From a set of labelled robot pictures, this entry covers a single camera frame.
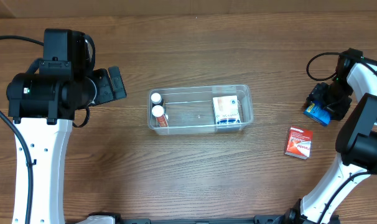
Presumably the dark tube with white cap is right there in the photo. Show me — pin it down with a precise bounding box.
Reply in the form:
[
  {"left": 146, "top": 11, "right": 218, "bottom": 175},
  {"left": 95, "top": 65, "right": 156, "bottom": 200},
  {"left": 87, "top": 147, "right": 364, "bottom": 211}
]
[{"left": 151, "top": 93, "right": 164, "bottom": 106}]

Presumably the orange tube with white cap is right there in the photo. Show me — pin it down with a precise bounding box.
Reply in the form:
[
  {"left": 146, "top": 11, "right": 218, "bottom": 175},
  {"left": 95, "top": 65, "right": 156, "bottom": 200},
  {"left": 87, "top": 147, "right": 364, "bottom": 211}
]
[{"left": 151, "top": 105, "right": 169, "bottom": 128}]

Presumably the blue VapoDrops lozenge box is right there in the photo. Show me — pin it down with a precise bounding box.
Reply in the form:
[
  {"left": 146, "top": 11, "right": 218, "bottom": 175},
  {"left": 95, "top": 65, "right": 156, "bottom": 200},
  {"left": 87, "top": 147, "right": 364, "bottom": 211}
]
[{"left": 304, "top": 101, "right": 331, "bottom": 126}]

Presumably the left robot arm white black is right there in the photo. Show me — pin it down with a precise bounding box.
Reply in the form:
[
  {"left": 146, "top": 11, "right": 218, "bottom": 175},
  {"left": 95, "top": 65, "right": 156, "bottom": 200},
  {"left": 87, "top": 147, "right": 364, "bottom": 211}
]
[{"left": 6, "top": 29, "right": 127, "bottom": 223}]

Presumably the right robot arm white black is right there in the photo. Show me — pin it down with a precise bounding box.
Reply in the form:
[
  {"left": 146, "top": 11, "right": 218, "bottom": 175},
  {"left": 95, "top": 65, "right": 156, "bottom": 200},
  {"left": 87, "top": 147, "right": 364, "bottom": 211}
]
[{"left": 275, "top": 48, "right": 377, "bottom": 223}]

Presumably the white Hansaplast plaster box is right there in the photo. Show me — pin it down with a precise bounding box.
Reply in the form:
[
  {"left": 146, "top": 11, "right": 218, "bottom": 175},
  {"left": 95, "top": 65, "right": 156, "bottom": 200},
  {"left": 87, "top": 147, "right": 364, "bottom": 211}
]
[{"left": 213, "top": 95, "right": 241, "bottom": 124}]

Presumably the red Panadol box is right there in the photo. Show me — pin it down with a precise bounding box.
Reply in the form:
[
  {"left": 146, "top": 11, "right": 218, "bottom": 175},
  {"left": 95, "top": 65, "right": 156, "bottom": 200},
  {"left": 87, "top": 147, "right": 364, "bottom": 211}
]
[{"left": 284, "top": 126, "right": 313, "bottom": 159}]

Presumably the clear plastic container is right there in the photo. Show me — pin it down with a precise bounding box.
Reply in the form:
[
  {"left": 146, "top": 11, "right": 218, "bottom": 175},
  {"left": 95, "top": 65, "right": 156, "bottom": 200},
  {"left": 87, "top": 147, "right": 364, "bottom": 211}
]
[{"left": 147, "top": 85, "right": 254, "bottom": 135}]

